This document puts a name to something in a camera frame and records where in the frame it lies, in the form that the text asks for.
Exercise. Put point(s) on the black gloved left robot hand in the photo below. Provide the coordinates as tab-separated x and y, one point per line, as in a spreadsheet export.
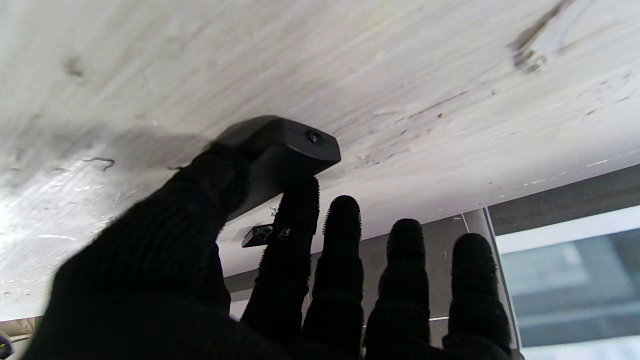
150	260

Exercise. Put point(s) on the black battery cover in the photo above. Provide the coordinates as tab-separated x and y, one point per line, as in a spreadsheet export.
257	236

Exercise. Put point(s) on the black remote control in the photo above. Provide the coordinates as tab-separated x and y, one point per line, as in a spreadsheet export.
290	150

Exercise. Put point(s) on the long dark low ledge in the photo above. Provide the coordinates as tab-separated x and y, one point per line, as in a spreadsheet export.
565	200

